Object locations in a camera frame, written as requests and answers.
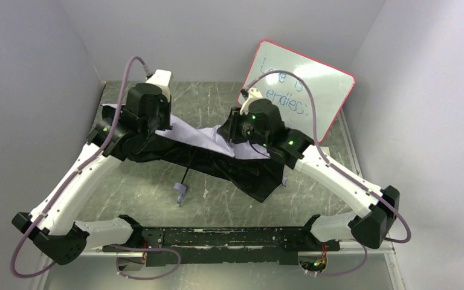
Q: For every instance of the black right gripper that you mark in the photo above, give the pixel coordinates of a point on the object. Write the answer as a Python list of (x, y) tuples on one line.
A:
[(234, 130)]

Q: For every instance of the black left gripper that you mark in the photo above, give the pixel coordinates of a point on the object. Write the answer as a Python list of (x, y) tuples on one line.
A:
[(136, 145)]

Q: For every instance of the lilac and black folding umbrella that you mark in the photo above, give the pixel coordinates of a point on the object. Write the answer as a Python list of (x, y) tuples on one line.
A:
[(216, 160)]

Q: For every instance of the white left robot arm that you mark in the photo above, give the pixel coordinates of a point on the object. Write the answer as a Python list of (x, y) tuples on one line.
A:
[(53, 226)]

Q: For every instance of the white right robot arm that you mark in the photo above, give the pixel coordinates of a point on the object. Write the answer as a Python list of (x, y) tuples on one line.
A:
[(372, 208)]

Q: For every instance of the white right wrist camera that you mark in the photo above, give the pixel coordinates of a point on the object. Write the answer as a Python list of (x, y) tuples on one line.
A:
[(250, 96)]

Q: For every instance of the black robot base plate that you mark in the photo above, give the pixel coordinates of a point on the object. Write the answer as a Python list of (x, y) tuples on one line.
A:
[(191, 245)]

